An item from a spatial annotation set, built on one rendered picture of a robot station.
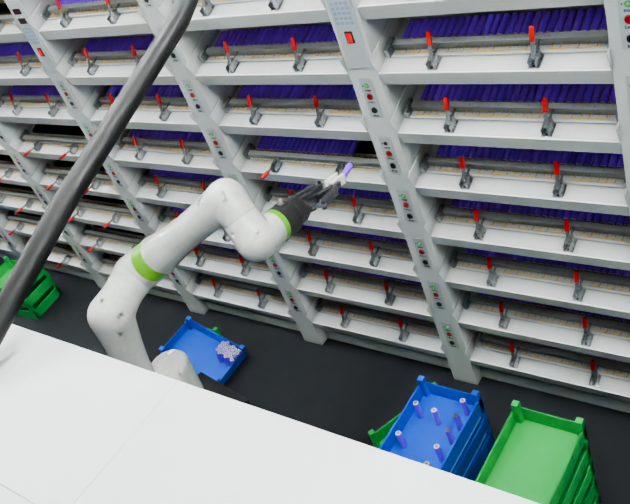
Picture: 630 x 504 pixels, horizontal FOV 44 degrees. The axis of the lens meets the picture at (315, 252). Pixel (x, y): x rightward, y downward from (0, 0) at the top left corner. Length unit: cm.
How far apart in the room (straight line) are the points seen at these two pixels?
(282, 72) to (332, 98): 18
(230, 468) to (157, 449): 7
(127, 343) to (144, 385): 150
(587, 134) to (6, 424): 153
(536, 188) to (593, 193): 15
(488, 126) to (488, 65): 19
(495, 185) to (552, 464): 76
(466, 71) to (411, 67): 16
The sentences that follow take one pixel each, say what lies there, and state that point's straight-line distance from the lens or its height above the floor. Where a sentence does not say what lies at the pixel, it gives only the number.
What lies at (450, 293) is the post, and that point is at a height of 44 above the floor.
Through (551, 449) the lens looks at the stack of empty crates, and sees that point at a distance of 226.
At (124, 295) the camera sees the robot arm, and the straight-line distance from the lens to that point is 216.
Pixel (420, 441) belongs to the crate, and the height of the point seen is 32.
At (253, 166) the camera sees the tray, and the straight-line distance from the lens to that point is 268.
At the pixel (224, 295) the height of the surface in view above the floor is 14.
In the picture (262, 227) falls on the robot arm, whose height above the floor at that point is 111.
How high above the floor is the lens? 215
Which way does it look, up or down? 35 degrees down
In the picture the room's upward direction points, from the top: 24 degrees counter-clockwise
